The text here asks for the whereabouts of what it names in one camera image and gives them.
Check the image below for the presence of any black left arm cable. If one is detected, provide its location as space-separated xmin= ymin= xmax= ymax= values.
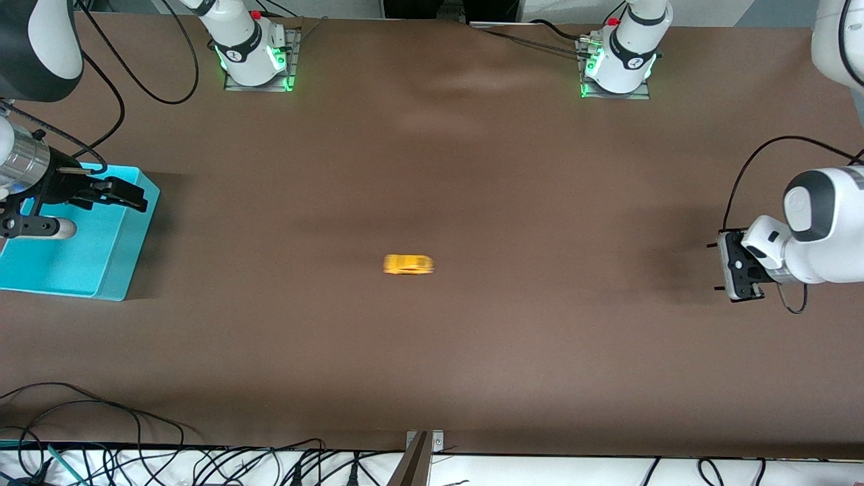
xmin=722 ymin=135 xmax=864 ymax=315

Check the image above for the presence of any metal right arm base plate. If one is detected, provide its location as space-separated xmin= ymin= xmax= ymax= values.
xmin=223 ymin=27 xmax=302 ymax=92

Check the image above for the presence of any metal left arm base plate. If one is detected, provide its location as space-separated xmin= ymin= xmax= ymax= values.
xmin=577 ymin=37 xmax=652 ymax=101

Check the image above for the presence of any black base power cable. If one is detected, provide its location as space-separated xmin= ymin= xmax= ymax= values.
xmin=530 ymin=19 xmax=588 ymax=43

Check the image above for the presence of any long black looping cable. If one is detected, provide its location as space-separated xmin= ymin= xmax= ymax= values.
xmin=0 ymin=381 xmax=203 ymax=450
xmin=0 ymin=400 xmax=146 ymax=486

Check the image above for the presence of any dark camera mount post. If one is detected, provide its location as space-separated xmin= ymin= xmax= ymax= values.
xmin=386 ymin=432 xmax=433 ymax=486

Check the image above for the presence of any dark background equipment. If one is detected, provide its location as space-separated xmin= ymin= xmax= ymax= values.
xmin=383 ymin=0 xmax=520 ymax=23

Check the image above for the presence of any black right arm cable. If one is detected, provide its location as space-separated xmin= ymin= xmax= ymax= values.
xmin=71 ymin=0 xmax=201 ymax=163

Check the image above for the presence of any metal table edge bracket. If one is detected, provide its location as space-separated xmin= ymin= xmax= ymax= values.
xmin=405 ymin=429 xmax=446 ymax=454

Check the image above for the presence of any yellow beetle toy car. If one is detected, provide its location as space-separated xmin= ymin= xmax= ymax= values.
xmin=382 ymin=253 xmax=435 ymax=277

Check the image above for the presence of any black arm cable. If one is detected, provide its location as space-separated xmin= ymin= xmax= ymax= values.
xmin=71 ymin=0 xmax=201 ymax=163
xmin=722 ymin=135 xmax=864 ymax=315

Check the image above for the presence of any turquoise plastic bin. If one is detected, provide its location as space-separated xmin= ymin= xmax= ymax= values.
xmin=0 ymin=164 xmax=161 ymax=302

